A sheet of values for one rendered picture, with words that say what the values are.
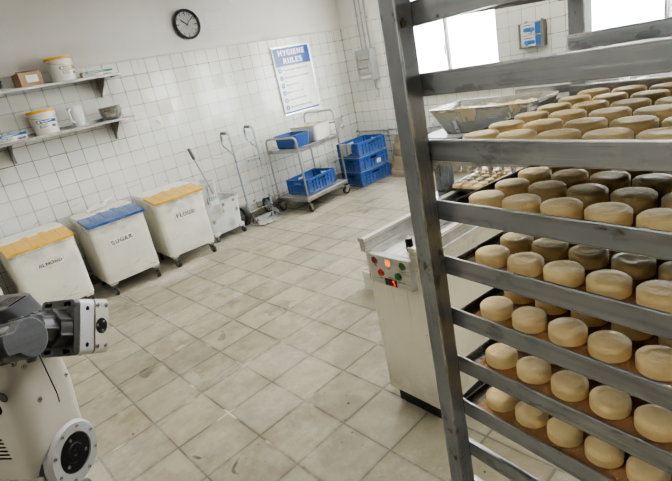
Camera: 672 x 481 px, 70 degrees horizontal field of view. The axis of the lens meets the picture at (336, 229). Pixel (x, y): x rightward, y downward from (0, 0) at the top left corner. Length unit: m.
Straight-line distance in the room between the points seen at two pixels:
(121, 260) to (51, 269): 0.59
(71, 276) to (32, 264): 0.33
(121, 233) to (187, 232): 0.66
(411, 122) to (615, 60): 0.25
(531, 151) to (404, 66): 0.20
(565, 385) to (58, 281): 4.44
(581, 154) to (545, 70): 0.10
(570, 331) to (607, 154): 0.27
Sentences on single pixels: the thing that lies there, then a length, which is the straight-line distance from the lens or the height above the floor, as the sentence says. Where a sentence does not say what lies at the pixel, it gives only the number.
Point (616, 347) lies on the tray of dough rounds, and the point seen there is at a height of 1.24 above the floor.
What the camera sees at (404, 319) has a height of 0.52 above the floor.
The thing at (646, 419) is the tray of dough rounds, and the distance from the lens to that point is 0.75.
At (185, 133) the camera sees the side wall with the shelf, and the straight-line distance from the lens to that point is 5.86.
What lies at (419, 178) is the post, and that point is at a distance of 0.68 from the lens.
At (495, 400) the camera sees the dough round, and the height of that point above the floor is 1.06.
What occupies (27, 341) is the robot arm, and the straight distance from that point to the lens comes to 1.09.
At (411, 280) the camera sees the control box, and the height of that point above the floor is 0.76.
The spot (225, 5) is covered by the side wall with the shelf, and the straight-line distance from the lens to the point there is 6.38.
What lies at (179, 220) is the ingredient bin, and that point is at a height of 0.47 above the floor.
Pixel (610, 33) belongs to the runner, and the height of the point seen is 1.60.
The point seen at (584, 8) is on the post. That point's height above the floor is 1.65.
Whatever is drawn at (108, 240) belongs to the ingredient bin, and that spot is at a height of 0.54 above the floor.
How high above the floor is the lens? 1.64
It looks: 19 degrees down
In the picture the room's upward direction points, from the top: 12 degrees counter-clockwise
